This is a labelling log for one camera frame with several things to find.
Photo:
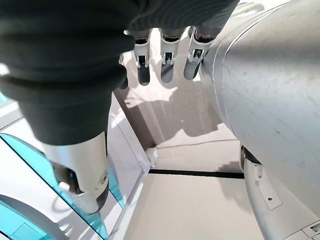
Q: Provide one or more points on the white medical cart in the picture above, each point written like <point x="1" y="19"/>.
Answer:
<point x="130" y="140"/>

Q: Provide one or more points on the blue white cart drawer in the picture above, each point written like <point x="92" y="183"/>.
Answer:
<point x="32" y="160"/>

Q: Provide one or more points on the cart caster wheel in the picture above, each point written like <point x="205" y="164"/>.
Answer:
<point x="152" y="156"/>

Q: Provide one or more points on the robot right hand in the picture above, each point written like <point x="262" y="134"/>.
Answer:
<point x="62" y="62"/>

